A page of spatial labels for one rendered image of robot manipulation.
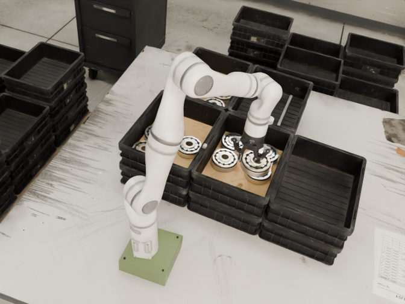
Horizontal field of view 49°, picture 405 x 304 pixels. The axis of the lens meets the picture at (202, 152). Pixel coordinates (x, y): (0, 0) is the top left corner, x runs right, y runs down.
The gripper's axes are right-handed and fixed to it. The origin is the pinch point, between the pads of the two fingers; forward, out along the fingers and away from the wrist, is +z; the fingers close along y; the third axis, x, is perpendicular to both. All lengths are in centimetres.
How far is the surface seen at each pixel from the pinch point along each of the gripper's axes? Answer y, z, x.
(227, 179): -6.0, 17.1, 3.2
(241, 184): -0.1, 17.1, 3.3
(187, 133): -29.8, 17.0, 20.5
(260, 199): 8.9, 7.3, -9.4
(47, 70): -138, 51, 69
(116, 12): -122, 35, 127
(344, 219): 40.2, 17.3, 3.7
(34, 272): -55, 30, -55
